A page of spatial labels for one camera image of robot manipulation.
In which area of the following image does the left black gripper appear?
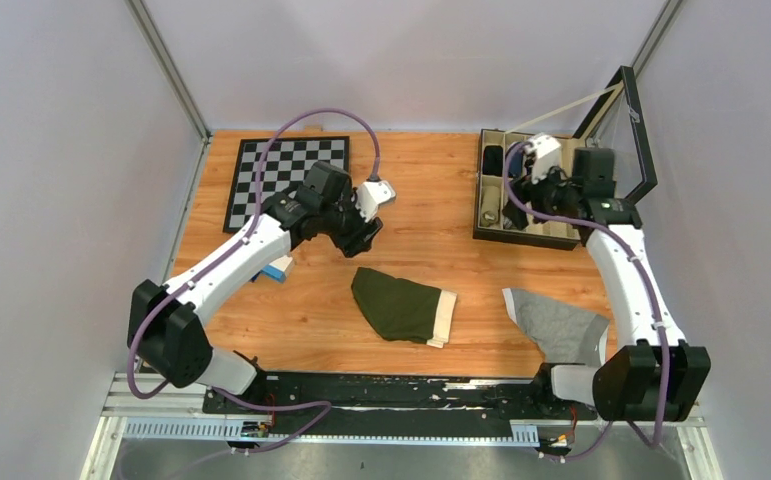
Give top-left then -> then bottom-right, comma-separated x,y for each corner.
321,187 -> 384,259

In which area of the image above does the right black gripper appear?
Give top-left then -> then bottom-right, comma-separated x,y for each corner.
501,157 -> 579,230

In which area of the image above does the green underwear white waistband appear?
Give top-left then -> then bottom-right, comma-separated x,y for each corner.
351,267 -> 457,348

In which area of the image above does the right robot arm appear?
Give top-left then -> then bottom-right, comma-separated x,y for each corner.
502,140 -> 711,424

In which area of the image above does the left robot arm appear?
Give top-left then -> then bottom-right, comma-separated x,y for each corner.
127,161 -> 396,413

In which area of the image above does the beige rolled underwear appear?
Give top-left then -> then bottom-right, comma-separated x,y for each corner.
479,186 -> 501,227

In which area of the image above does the navy rolled underwear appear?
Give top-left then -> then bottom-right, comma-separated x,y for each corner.
508,155 -> 524,179

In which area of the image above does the black rolled underwear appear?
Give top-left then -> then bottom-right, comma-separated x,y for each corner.
481,145 -> 504,177

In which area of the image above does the grey underwear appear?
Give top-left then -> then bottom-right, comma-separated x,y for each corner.
502,288 -> 610,367

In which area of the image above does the blue white block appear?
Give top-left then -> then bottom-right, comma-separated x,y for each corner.
259,256 -> 295,283

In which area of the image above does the black white chessboard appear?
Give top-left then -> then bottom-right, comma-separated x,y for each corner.
223,136 -> 350,234

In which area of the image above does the black compartment storage box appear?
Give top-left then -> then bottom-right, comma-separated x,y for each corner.
473,66 -> 658,250

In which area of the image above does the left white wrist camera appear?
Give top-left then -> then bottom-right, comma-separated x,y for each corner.
355,180 -> 397,222

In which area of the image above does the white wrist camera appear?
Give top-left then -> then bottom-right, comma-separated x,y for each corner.
355,180 -> 397,222
524,133 -> 562,184

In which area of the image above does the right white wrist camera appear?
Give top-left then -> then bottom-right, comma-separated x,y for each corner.
524,133 -> 562,184

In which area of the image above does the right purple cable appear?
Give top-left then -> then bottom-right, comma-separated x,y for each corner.
502,140 -> 672,463

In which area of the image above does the purple cable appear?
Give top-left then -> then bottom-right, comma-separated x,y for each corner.
125,108 -> 384,465
502,140 -> 672,463

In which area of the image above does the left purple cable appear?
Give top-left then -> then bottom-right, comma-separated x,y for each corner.
125,108 -> 384,465

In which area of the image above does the right aluminium frame post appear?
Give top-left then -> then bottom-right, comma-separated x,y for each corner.
631,0 -> 685,74

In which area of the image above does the aluminium frame post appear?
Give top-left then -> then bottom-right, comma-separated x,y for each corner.
125,0 -> 212,143
631,0 -> 685,74

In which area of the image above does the left aluminium frame post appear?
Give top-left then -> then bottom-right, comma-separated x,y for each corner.
125,0 -> 212,143

